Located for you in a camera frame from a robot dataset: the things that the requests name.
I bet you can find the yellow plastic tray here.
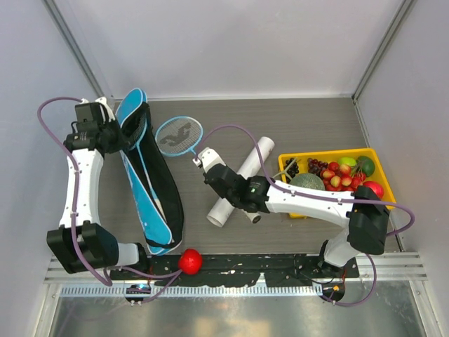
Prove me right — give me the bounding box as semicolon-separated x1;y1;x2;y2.
277;147;398;220

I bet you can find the yellow-green fruit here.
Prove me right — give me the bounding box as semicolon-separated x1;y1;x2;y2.
337;157;357;167

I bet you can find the red apple on table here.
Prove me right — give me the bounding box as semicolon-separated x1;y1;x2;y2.
178;249;203;275

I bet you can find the blue racket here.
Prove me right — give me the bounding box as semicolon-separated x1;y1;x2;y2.
154;116;262;225
117;101;166;222

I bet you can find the red apple in tray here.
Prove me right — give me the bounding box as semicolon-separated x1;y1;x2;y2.
363;181;384;199

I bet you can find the black grape bunch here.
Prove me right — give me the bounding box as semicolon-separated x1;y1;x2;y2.
274;157;300;180

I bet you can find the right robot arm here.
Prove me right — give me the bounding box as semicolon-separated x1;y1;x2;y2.
203;164;389;277

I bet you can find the blue sport racket bag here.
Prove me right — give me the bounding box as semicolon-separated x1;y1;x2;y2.
116;88;185;256

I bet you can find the red cherry bunch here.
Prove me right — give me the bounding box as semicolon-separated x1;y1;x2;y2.
319;161;367;192

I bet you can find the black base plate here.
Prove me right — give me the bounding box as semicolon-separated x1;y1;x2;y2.
108;253;362;289

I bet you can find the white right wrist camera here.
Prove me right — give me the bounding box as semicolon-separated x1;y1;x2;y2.
192;147;226;173

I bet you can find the green lime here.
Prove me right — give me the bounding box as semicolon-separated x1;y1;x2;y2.
356;156;375;177

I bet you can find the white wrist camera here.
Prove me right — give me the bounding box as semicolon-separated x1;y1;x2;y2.
192;147;226;173
75;97;115;124

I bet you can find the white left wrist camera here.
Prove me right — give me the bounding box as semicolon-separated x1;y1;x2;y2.
75;97;115;124

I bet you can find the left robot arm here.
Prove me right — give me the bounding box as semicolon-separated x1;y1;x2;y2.
46;97;150;279

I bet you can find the green netted melon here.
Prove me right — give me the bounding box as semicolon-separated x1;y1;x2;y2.
290;173;326;191

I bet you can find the white shuttlecock tube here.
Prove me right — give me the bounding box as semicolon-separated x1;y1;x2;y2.
206;136;276;227

